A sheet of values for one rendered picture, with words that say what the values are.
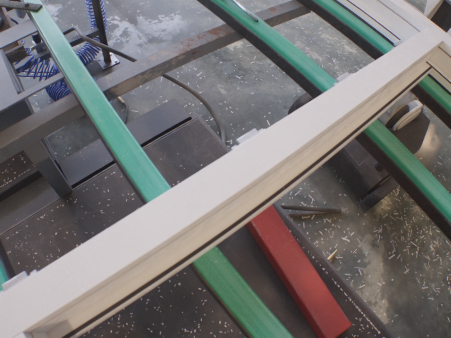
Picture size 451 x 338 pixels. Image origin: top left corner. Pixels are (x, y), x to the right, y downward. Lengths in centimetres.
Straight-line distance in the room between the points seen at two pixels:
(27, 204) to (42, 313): 51
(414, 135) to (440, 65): 97
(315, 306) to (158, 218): 41
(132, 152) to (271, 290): 39
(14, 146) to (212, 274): 38
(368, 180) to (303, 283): 80
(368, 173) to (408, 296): 58
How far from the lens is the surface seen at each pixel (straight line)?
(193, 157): 75
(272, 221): 66
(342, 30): 78
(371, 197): 139
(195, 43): 64
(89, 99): 51
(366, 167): 138
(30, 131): 57
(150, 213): 32
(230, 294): 38
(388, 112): 143
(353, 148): 142
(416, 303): 157
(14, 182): 82
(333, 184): 152
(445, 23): 121
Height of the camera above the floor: 124
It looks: 59 degrees down
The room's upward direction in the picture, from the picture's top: 11 degrees clockwise
